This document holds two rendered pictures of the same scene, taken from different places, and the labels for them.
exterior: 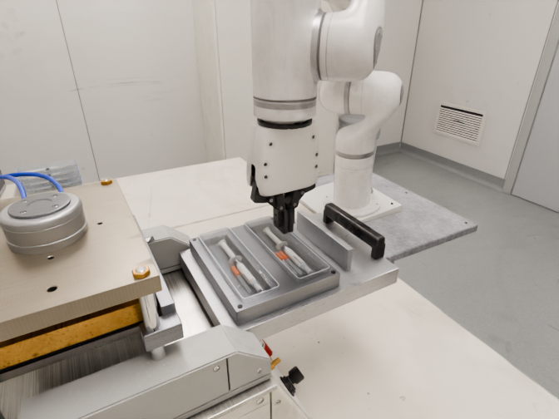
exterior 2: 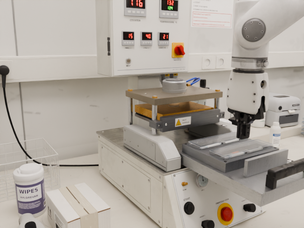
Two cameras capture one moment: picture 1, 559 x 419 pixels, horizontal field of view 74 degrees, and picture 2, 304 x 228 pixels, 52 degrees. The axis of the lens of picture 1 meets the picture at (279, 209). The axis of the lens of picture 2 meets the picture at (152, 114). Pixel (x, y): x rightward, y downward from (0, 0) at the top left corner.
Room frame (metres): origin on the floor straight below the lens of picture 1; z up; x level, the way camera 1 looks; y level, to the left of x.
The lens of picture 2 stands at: (0.23, -0.75, 1.27)
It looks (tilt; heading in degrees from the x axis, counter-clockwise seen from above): 13 degrees down; 87
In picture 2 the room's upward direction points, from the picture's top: straight up
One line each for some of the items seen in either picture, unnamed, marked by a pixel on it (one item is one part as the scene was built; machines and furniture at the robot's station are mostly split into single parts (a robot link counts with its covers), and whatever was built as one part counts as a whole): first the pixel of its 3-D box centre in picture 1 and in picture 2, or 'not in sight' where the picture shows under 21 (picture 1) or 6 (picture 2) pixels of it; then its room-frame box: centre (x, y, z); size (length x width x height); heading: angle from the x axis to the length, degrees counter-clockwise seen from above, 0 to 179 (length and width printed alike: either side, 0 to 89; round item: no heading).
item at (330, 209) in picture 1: (351, 228); (291, 171); (0.58, -0.13, 0.99); 0.15 x 0.02 x 0.04; 29
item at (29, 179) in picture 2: not in sight; (30, 189); (-0.09, 0.13, 0.82); 0.09 x 0.09 x 0.15
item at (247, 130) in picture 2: (293, 208); (249, 126); (0.52, -0.02, 1.06); 0.03 x 0.03 x 0.07; 30
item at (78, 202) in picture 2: not in sight; (77, 213); (0.07, 0.04, 0.80); 0.19 x 0.13 x 0.09; 118
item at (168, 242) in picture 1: (124, 258); (218, 132); (0.52, 0.26, 0.96); 0.26 x 0.05 x 0.07; 119
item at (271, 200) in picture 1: (274, 213); (238, 124); (0.50, 0.01, 1.06); 0.03 x 0.03 x 0.07; 30
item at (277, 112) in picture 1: (286, 106); (249, 64); (0.51, -0.01, 1.22); 0.09 x 0.08 x 0.03; 120
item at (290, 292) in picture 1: (259, 261); (229, 150); (0.49, 0.03, 0.98); 0.20 x 0.17 x 0.03; 29
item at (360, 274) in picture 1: (285, 258); (242, 159); (0.51, -0.01, 0.97); 0.30 x 0.22 x 0.08; 119
